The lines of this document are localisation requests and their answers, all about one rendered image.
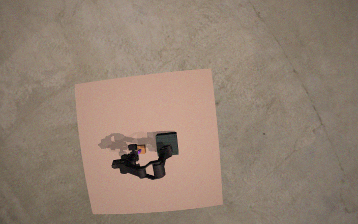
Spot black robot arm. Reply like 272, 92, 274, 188
111, 144, 173, 180

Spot orange square block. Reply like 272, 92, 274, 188
136, 145, 146, 154

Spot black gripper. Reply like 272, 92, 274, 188
128, 144, 140, 166

